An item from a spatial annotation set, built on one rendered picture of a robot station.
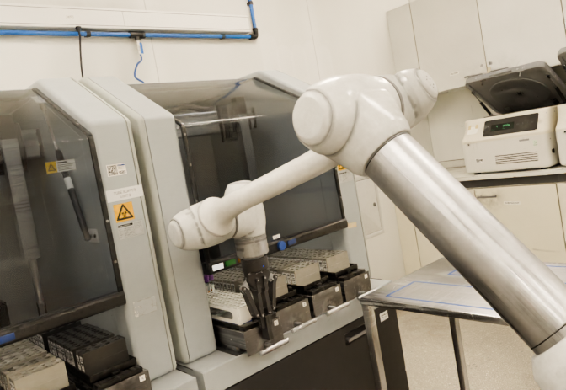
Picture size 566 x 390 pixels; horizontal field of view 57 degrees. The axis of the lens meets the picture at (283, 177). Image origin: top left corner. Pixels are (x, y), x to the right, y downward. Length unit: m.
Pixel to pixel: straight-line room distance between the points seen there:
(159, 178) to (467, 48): 2.83
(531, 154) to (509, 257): 2.63
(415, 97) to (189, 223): 0.61
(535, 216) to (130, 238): 2.62
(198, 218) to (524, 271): 0.76
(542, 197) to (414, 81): 2.50
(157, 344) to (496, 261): 0.97
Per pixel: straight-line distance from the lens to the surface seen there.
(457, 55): 3.93
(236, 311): 1.51
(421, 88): 1.01
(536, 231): 3.51
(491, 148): 3.53
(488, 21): 3.83
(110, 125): 1.43
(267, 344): 1.52
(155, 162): 1.47
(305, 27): 3.56
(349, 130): 0.85
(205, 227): 1.27
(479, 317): 1.34
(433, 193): 0.83
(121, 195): 1.42
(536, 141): 3.40
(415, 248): 3.97
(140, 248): 1.44
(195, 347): 1.56
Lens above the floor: 1.28
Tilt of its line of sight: 3 degrees down
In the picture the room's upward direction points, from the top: 10 degrees counter-clockwise
